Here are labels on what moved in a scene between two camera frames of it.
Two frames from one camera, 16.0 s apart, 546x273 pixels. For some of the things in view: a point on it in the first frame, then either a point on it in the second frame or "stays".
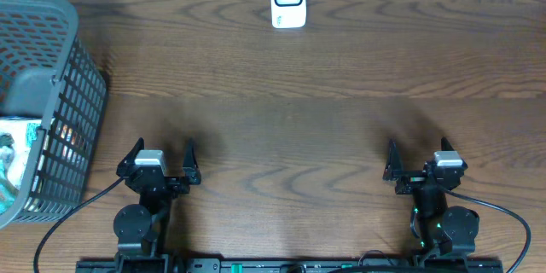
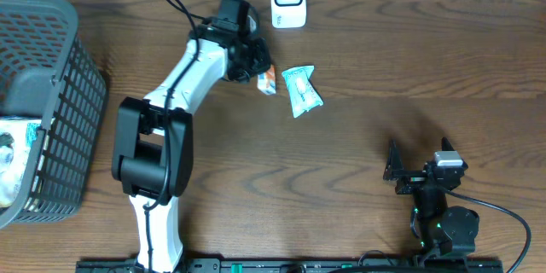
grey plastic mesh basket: x=46 y=72 stays
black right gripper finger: x=445 y=145 stays
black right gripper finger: x=393 y=162 stays
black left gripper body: x=175 y=189 → x=254 y=60
